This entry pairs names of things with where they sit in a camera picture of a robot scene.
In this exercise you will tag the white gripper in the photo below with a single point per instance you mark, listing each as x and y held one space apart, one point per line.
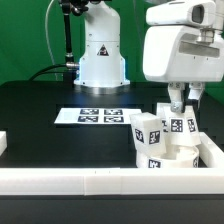
173 54

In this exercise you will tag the white round stool seat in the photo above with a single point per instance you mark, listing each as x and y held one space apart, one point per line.
175 157

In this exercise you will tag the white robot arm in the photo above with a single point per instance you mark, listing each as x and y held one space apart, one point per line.
205 15

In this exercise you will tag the white sheet with markers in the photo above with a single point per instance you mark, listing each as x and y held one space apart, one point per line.
98 116

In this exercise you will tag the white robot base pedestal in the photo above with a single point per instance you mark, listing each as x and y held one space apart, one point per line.
102 65

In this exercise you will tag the white U-shaped fence wall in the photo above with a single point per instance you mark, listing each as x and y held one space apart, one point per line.
120 181

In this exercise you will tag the black camera stand pole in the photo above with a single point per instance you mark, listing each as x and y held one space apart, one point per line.
77 7

